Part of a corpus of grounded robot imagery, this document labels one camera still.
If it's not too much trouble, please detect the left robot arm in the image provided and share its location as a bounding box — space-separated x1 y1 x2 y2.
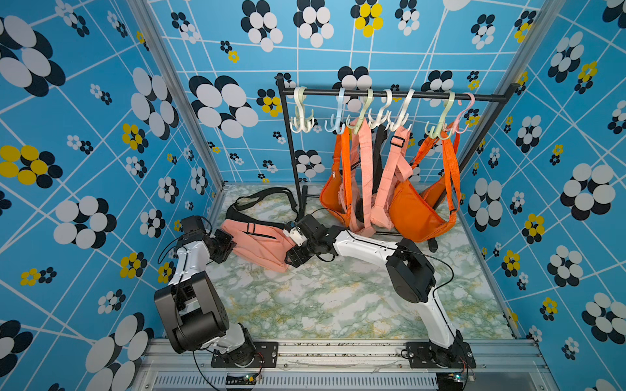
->
154 216 256 368

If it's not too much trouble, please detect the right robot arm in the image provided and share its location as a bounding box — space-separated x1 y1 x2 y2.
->
283 214 476 368

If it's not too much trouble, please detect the orange sling bag left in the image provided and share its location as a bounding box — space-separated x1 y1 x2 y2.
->
320 130 352 226

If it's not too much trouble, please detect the orange sling bag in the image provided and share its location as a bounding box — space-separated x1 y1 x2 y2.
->
320 130 352 226
422 135 461 210
388 136 463 244

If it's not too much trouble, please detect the orange sling bag middle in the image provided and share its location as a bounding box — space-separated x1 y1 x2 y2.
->
388 136 463 244

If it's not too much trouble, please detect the light blue hook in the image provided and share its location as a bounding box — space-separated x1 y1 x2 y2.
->
324 87 346 135

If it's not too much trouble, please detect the white hook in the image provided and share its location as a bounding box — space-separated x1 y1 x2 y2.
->
387 89 415 132
368 89 393 130
290 86 311 134

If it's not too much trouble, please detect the orange sling bag right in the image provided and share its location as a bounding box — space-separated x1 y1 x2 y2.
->
422 135 461 210

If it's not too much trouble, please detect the pink hook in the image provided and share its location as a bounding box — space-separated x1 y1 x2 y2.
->
448 92 475 135

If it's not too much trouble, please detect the black clothes rack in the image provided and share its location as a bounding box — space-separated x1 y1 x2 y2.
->
275 72 518 253

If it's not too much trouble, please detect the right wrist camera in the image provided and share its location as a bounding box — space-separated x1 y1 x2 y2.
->
284 224 307 246

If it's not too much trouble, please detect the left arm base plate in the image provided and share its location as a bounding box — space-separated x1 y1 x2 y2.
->
210 340 279 369

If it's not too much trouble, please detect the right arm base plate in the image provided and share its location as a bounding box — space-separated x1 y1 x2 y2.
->
400 342 476 370

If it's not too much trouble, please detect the aluminium frame rail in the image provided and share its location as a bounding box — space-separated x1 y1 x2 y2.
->
132 340 558 390

